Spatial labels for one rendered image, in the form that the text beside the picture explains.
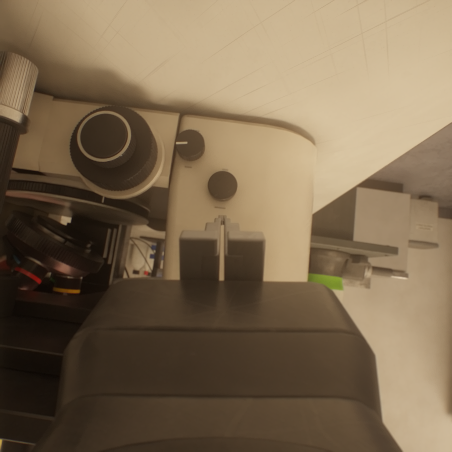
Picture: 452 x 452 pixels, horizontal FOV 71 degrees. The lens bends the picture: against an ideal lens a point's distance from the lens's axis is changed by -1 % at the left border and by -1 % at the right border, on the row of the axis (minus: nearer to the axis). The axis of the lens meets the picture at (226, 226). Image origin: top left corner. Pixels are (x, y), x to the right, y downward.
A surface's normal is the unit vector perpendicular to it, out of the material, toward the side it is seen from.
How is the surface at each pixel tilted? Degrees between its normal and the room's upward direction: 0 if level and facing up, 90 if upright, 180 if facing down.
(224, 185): 90
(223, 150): 90
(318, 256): 62
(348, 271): 81
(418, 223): 90
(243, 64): 0
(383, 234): 90
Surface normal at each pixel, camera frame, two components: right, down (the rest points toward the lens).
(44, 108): 0.33, -0.10
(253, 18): -0.13, 0.98
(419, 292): 0.01, -0.14
